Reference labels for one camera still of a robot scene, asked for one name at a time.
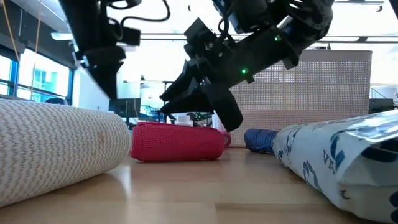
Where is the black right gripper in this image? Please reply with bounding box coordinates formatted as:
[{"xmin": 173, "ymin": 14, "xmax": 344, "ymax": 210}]
[{"xmin": 159, "ymin": 17, "xmax": 301, "ymax": 133}]

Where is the small white-capped pill bottle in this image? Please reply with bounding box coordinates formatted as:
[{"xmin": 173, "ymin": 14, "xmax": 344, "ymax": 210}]
[{"xmin": 174, "ymin": 114, "xmax": 194, "ymax": 127}]

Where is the red bandage roll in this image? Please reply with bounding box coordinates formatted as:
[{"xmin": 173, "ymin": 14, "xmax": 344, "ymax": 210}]
[{"xmin": 131, "ymin": 121, "xmax": 226, "ymax": 162}]

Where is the pink bandage roll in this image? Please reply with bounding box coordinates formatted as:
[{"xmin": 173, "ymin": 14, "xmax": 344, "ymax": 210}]
[{"xmin": 218, "ymin": 129, "xmax": 232, "ymax": 149}]

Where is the purple bandage roll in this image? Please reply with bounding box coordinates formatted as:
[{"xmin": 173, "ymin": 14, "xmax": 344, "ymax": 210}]
[{"xmin": 243, "ymin": 128, "xmax": 280, "ymax": 154}]

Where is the white bandage roll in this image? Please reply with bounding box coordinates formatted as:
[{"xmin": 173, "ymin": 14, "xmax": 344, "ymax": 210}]
[{"xmin": 0, "ymin": 98, "xmax": 132, "ymax": 208}]

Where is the white blue-printed wipes pack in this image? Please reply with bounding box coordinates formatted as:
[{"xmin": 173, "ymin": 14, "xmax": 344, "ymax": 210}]
[{"xmin": 271, "ymin": 109, "xmax": 398, "ymax": 224}]

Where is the white perforated plastic basket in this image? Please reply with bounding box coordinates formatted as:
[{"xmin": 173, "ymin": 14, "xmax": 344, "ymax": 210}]
[{"xmin": 214, "ymin": 49, "xmax": 373, "ymax": 148}]

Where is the background black monitor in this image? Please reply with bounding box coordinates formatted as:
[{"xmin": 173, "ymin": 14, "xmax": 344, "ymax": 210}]
[{"xmin": 108, "ymin": 98, "xmax": 142, "ymax": 118}]

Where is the background black box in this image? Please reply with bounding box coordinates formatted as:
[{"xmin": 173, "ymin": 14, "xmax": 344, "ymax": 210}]
[{"xmin": 368, "ymin": 98, "xmax": 395, "ymax": 114}]

